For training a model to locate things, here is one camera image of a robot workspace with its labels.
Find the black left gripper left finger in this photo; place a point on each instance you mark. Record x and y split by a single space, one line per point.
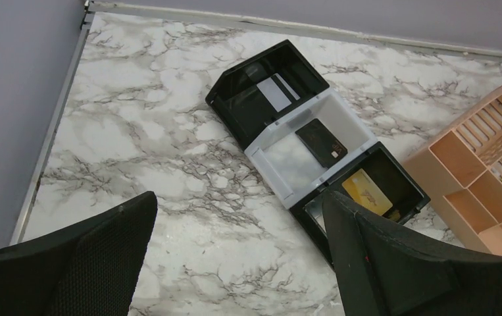
88 268

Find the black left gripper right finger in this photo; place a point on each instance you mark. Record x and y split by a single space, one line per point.
384 268

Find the white card in tray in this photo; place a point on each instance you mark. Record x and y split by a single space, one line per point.
278 92

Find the peach plastic desk organizer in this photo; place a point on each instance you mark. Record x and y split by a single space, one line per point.
461 171

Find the black and white card tray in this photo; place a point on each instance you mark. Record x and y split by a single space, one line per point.
269 141

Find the gold card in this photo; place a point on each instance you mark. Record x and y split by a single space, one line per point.
364 191

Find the black VIP card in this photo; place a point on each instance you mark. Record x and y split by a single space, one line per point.
323 145

